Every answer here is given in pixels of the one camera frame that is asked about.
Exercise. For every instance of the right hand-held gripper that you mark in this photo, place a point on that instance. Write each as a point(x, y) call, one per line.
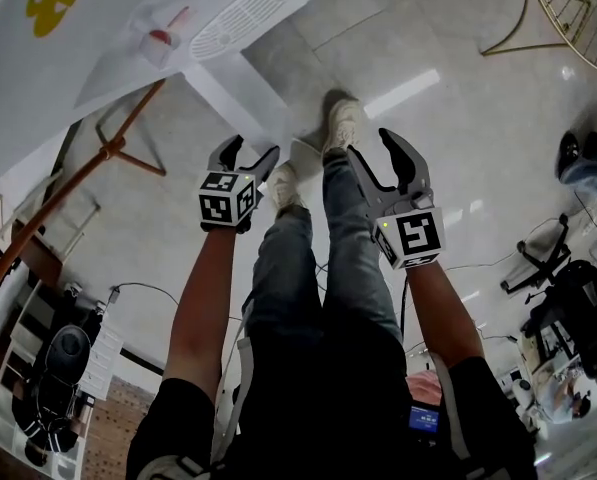
point(412, 235)

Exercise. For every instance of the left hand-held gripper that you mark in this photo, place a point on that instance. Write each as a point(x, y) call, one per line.
point(225, 203)

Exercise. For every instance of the person's right forearm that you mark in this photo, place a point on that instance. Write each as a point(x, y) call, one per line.
point(443, 313)

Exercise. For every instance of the person's left forearm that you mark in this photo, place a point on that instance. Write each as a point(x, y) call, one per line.
point(203, 303)

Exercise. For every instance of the red dispenser tap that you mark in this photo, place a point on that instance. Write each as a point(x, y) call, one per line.
point(160, 34)

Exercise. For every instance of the white water dispenser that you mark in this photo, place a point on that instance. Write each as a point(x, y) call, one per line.
point(53, 78)

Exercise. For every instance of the person's left beige shoe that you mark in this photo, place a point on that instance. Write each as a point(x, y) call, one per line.
point(284, 184)

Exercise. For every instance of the person's beige shoe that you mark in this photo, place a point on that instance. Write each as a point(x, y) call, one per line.
point(284, 184)
point(342, 120)

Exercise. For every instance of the person's right beige shoe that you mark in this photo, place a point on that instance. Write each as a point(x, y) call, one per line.
point(342, 120)

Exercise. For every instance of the person's right leg in jeans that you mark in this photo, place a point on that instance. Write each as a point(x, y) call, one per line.
point(350, 248)

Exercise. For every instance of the person's leg in jeans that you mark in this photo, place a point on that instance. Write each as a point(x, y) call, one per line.
point(283, 268)
point(350, 248)

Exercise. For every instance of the person's left leg in jeans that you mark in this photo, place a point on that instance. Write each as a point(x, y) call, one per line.
point(283, 268)

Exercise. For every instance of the white drip tray grille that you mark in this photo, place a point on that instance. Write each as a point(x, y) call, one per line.
point(248, 15)

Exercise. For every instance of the black office chair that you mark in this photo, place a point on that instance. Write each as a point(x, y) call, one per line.
point(573, 298)

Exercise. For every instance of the person's black shirt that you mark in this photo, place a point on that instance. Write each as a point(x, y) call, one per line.
point(323, 408)

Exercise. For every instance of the small blue screen device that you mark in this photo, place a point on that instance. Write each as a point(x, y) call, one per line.
point(424, 418)

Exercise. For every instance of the white shelf unit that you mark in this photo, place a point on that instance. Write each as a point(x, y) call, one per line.
point(13, 368)

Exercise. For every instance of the orange metal frame stand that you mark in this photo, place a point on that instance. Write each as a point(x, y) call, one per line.
point(43, 203)

